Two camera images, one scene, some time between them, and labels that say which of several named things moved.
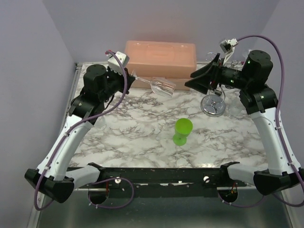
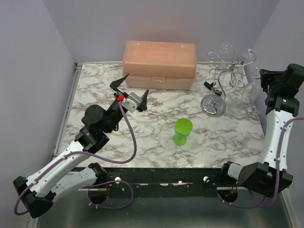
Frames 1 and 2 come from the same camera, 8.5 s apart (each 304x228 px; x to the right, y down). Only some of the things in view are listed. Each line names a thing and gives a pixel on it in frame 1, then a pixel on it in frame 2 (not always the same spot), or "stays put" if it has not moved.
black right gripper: (201, 83) to (266, 75)
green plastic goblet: (183, 127) stays put
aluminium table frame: (40, 205) stays put
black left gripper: (129, 80) to (115, 85)
